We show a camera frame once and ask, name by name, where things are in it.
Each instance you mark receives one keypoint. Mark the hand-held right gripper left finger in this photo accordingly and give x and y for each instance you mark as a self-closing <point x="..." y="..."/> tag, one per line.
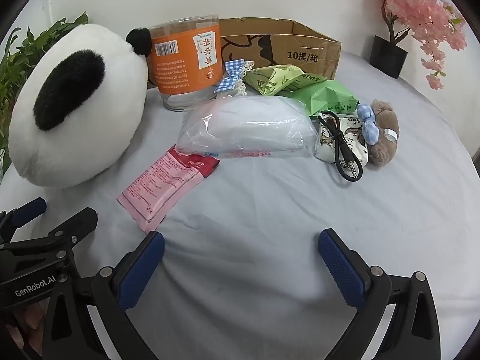
<point x="144" y="266"/>

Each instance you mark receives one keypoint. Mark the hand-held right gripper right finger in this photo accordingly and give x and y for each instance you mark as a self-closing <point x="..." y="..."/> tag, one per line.
<point x="339" y="266"/>

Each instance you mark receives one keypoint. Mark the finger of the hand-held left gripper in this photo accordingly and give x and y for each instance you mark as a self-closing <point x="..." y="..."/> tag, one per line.
<point x="77" y="223"/>
<point x="30" y="208"/>

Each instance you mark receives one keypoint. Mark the pink and red packet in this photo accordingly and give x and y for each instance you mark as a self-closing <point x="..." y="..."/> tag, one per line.
<point x="157" y="187"/>

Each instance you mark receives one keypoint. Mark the panda plush toy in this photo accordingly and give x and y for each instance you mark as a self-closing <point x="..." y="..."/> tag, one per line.
<point x="93" y="120"/>

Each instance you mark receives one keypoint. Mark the brown cardboard box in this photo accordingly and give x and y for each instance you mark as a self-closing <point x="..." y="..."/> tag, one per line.
<point x="300" y="41"/>

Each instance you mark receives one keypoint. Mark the person's left hand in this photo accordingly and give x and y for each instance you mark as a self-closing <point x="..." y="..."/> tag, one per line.
<point x="24" y="322"/>

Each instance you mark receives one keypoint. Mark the brown plush bear blue bow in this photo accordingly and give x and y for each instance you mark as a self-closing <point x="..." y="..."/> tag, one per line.
<point x="386" y="146"/>

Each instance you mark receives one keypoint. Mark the white cartoon print pouch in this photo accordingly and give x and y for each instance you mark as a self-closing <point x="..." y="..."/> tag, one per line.
<point x="352" y="137"/>

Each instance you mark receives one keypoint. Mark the green leafy plant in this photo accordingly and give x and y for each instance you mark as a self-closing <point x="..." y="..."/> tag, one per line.
<point x="15" y="71"/>

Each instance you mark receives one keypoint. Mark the clear bag of white cotton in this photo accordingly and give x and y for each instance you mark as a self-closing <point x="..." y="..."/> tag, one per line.
<point x="243" y="127"/>

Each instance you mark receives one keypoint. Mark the clear jar with orange label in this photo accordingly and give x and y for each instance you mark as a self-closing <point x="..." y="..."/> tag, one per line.
<point x="180" y="71"/>

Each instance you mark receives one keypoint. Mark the light green packet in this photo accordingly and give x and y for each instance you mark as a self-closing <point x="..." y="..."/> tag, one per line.
<point x="273" y="78"/>

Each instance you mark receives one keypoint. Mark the blue checkered lace bow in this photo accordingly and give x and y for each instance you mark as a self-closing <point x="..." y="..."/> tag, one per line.
<point x="228" y="77"/>

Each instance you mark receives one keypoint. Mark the pink blossom tree in pot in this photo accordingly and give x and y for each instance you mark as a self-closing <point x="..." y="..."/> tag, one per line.
<point x="412" y="3"/>

